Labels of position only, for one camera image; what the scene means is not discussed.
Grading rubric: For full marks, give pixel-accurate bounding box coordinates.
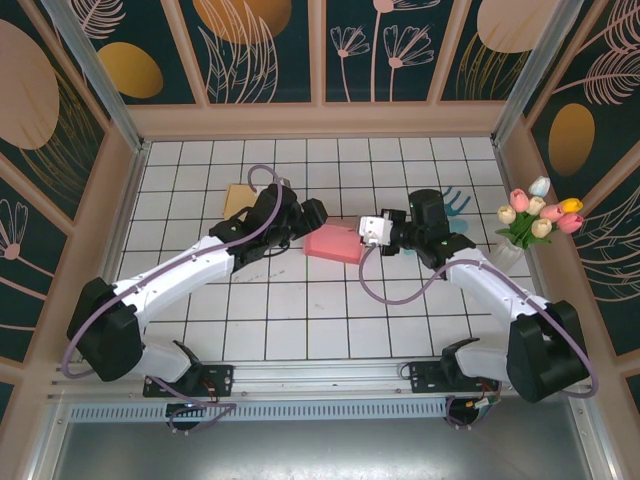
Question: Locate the grey metal panel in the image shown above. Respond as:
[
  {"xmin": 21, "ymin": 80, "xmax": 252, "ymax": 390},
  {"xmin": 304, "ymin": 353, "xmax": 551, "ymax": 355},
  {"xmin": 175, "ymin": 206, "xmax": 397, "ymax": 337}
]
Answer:
[{"xmin": 29, "ymin": 419, "xmax": 619, "ymax": 480}]

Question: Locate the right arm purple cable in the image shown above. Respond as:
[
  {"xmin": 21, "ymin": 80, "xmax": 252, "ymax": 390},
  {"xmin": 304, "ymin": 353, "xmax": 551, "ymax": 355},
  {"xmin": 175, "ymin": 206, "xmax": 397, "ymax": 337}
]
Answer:
[{"xmin": 358, "ymin": 244, "xmax": 601, "ymax": 431}]

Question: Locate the yellow paper box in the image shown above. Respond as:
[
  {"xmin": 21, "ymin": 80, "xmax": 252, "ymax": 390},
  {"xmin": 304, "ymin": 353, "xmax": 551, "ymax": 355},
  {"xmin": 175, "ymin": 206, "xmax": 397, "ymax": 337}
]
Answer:
[{"xmin": 222, "ymin": 183, "xmax": 259, "ymax": 220}]

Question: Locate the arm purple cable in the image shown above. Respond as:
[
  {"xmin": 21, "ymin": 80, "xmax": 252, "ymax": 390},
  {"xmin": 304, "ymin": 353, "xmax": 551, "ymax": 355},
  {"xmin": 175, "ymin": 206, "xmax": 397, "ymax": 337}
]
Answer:
[
  {"xmin": 358, "ymin": 244, "xmax": 601, "ymax": 431},
  {"xmin": 54, "ymin": 165, "xmax": 296, "ymax": 436}
]

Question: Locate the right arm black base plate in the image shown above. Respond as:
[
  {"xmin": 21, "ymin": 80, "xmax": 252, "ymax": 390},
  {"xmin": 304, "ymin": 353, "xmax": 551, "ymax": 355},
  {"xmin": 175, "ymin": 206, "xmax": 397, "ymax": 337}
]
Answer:
[{"xmin": 408, "ymin": 360, "xmax": 501, "ymax": 396}]

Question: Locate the aluminium frame post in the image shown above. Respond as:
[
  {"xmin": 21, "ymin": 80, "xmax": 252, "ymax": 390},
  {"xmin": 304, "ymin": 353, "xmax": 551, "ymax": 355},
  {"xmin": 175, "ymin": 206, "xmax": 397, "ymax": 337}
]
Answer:
[
  {"xmin": 489, "ymin": 0, "xmax": 586, "ymax": 146},
  {"xmin": 39, "ymin": 0, "xmax": 151, "ymax": 154}
]

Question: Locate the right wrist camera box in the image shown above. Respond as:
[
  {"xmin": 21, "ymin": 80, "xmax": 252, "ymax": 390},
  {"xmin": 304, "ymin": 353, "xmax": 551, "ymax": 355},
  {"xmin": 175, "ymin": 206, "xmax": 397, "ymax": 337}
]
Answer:
[{"xmin": 357, "ymin": 214, "xmax": 396, "ymax": 249}]

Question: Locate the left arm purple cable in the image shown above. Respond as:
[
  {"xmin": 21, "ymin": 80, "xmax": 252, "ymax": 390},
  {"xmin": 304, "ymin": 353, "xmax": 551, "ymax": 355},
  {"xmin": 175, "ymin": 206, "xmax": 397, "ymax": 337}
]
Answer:
[{"xmin": 54, "ymin": 165, "xmax": 296, "ymax": 436}]

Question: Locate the grey slotted cable duct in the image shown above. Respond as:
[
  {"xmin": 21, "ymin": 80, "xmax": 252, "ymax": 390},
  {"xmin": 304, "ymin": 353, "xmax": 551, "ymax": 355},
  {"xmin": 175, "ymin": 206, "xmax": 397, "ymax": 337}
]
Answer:
[{"xmin": 67, "ymin": 397, "xmax": 454, "ymax": 424}]

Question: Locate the aluminium mounting rail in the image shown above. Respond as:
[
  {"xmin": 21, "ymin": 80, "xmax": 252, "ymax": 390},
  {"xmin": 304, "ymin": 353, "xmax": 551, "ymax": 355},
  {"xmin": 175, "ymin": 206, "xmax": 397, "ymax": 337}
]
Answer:
[{"xmin": 47, "ymin": 354, "xmax": 594, "ymax": 404}]

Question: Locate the artificial tulip bouquet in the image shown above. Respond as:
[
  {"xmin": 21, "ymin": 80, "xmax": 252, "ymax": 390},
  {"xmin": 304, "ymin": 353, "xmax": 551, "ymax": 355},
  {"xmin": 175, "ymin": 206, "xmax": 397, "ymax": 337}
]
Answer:
[{"xmin": 495, "ymin": 175, "xmax": 585, "ymax": 250}]

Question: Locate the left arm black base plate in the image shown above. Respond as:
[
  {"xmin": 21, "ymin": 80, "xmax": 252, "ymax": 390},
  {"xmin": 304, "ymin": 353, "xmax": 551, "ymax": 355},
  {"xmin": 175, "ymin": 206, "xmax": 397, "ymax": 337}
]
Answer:
[{"xmin": 143, "ymin": 363, "xmax": 235, "ymax": 399}]

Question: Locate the pink paper box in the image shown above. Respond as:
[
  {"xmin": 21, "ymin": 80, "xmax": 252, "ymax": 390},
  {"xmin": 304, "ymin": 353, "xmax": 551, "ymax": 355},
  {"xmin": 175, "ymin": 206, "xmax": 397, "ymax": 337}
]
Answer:
[{"xmin": 303, "ymin": 222, "xmax": 364, "ymax": 264}]

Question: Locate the white vase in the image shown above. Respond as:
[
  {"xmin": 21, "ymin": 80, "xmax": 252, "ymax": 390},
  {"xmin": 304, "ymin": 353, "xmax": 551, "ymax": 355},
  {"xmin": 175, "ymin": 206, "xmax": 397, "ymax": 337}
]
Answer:
[{"xmin": 488, "ymin": 238, "xmax": 526, "ymax": 271}]

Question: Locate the teal toy rake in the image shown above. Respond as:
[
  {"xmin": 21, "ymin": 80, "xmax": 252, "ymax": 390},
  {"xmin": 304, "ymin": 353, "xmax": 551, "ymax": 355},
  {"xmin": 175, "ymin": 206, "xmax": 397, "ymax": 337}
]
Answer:
[{"xmin": 442, "ymin": 185, "xmax": 474, "ymax": 219}]

